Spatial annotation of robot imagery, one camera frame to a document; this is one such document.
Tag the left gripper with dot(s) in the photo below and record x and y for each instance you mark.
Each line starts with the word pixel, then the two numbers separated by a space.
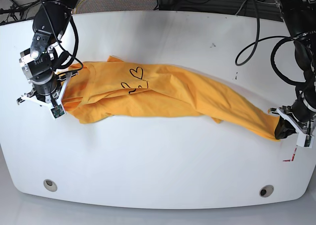
pixel 294 119

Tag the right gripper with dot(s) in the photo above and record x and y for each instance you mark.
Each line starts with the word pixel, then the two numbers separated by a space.
pixel 48 88

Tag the yellow Smile T-shirt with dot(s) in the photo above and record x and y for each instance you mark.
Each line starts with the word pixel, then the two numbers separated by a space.
pixel 115 87

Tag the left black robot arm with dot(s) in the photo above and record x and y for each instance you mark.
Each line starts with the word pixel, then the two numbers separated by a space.
pixel 300 19

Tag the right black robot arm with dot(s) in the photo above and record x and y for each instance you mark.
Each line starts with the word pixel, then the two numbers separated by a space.
pixel 49 26

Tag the red tape rectangle marking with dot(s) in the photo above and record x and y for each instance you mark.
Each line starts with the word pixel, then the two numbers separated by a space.
pixel 292 157

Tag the right table grommet hole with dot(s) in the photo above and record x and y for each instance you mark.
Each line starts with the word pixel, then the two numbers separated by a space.
pixel 266 191

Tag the table grommet hole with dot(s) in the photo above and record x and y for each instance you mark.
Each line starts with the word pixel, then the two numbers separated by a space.
pixel 50 185
pixel 266 191

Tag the left table grommet hole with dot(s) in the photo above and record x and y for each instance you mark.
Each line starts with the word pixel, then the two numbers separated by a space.
pixel 50 185

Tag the black tripod legs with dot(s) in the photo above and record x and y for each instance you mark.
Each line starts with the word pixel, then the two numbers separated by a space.
pixel 18 11

